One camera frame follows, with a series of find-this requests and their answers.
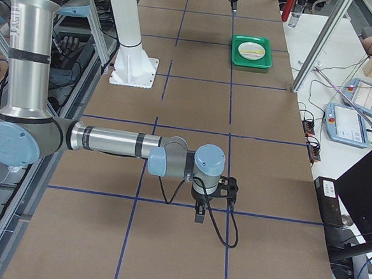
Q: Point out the orange connector board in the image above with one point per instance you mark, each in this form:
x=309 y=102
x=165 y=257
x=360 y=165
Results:
x=313 y=148
x=308 y=123

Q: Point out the black monitor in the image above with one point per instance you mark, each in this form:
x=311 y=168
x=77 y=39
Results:
x=354 y=187

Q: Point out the orange connector board far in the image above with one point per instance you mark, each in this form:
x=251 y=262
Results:
x=308 y=123

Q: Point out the orange connector board near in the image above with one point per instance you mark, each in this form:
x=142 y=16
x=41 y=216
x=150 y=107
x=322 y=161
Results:
x=313 y=148

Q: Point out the yellow plastic spoon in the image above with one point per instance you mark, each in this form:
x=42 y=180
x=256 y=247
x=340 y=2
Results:
x=260 y=52

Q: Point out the green plastic tray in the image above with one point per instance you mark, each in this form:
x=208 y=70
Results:
x=264 y=63

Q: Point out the blue teach pendant far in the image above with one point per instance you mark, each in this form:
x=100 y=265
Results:
x=360 y=93

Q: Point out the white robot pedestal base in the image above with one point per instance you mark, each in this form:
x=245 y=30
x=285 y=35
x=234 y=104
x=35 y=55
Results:
x=132 y=66

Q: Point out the metal stand green clip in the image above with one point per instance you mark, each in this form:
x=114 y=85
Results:
x=335 y=87

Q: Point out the aluminium frame post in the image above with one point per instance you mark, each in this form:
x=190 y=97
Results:
x=330 y=25

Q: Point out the white round plate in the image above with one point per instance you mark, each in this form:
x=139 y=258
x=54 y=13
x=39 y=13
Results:
x=250 y=46

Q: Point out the pink plastic spoon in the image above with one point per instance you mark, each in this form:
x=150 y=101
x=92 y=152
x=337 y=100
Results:
x=253 y=55

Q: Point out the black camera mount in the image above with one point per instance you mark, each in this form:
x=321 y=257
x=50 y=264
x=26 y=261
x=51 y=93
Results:
x=227 y=188

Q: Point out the blue teach pendant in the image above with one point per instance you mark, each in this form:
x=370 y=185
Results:
x=344 y=125
x=360 y=93

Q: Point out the blue teach pendant near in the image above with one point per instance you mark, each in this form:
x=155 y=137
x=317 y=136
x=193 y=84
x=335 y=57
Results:
x=344 y=125

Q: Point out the clear water bottle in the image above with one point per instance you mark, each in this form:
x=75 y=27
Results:
x=298 y=9

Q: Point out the red cylinder bottle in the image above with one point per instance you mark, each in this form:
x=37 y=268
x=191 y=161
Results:
x=287 y=9

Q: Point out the black box device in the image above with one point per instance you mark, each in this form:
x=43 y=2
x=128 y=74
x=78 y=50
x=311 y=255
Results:
x=329 y=204

